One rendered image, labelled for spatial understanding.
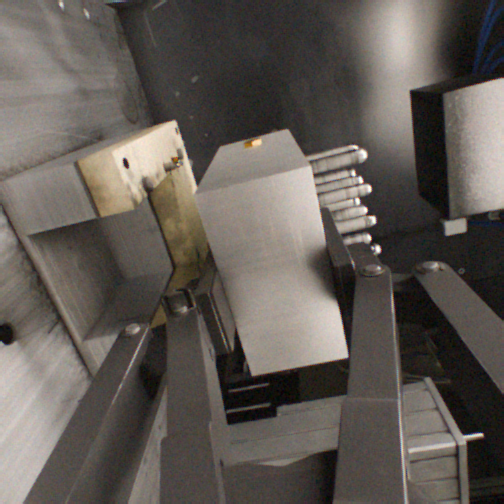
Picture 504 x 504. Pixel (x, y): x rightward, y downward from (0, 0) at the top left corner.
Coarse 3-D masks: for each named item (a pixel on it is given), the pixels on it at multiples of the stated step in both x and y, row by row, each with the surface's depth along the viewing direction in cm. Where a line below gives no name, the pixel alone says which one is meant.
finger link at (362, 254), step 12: (360, 252) 17; (372, 252) 17; (360, 264) 16; (396, 276) 14; (408, 276) 14; (396, 288) 14; (408, 288) 14; (396, 300) 14; (408, 300) 14; (420, 300) 13; (396, 312) 14; (408, 312) 14; (420, 312) 14; (432, 312) 14; (432, 324) 14
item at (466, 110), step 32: (416, 96) 30; (448, 96) 24; (480, 96) 24; (416, 128) 31; (448, 128) 25; (480, 128) 25; (416, 160) 32; (448, 160) 26; (480, 160) 26; (448, 192) 27; (480, 192) 27
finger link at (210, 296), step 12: (204, 264) 18; (204, 276) 17; (216, 276) 17; (204, 288) 16; (216, 288) 16; (204, 300) 16; (216, 300) 16; (204, 312) 16; (216, 312) 16; (228, 312) 17; (216, 324) 16; (228, 324) 17; (216, 336) 16; (228, 336) 16; (216, 348) 16; (228, 348) 16
